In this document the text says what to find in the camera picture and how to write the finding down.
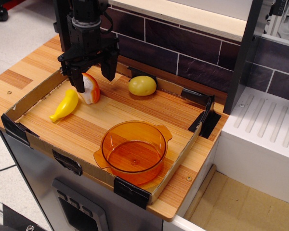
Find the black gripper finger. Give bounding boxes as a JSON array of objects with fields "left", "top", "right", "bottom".
[
  {"left": 101, "top": 51, "right": 118, "bottom": 81},
  {"left": 68, "top": 67, "right": 85, "bottom": 93}
]

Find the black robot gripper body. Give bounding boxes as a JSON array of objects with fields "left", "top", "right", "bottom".
[{"left": 58, "top": 24, "right": 119, "bottom": 76}]

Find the white orange toy sushi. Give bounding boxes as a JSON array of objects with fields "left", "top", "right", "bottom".
[{"left": 79, "top": 73, "right": 101, "bottom": 105}]

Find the orange transparent plastic pot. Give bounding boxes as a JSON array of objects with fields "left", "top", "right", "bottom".
[{"left": 93, "top": 120, "right": 172, "bottom": 185}]

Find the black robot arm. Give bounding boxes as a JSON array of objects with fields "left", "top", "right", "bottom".
[{"left": 53, "top": 0, "right": 119, "bottom": 93}]

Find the cardboard fence with black tape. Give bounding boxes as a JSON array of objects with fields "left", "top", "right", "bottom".
[{"left": 1, "top": 58, "right": 228, "bottom": 213}]

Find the yellow toy banana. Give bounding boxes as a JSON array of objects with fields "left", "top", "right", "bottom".
[{"left": 49, "top": 89, "right": 79, "bottom": 122}]

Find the yellow toy potato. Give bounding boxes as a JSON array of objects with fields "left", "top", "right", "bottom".
[{"left": 128, "top": 76, "right": 157, "bottom": 96}]

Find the black caster wheel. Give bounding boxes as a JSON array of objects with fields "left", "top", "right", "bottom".
[{"left": 0, "top": 5, "right": 9, "bottom": 22}]

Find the grey toy oven front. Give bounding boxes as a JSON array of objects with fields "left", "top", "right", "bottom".
[{"left": 52, "top": 179, "right": 109, "bottom": 231}]

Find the white toy sink drainboard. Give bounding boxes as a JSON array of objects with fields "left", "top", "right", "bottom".
[{"left": 214, "top": 88, "right": 289, "bottom": 203}]

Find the black vertical post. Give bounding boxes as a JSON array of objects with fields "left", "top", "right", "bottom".
[{"left": 223, "top": 0, "right": 263, "bottom": 115}]

